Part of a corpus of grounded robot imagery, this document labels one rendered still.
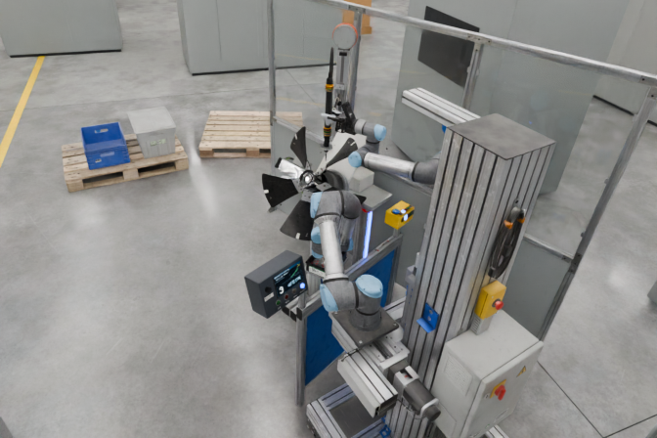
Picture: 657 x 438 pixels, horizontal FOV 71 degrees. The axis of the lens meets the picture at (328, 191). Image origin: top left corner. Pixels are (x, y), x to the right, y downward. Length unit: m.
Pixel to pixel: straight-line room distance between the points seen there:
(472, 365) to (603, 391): 1.96
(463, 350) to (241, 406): 1.65
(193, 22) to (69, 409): 5.79
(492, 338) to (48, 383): 2.70
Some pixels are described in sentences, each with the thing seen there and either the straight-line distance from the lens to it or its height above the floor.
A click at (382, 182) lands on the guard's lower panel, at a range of 3.39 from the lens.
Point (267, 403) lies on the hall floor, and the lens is 3.15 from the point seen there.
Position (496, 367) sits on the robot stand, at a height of 1.23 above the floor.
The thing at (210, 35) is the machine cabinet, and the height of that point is 0.63.
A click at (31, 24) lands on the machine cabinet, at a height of 0.53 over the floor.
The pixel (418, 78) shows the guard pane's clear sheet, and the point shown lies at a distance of 2.97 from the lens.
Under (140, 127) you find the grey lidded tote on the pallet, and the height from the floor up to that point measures 0.47.
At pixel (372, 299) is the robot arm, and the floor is 1.22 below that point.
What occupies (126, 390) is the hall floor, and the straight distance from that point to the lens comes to 3.36.
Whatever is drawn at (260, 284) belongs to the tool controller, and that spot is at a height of 1.25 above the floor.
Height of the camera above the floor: 2.67
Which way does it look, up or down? 34 degrees down
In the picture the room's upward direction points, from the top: 3 degrees clockwise
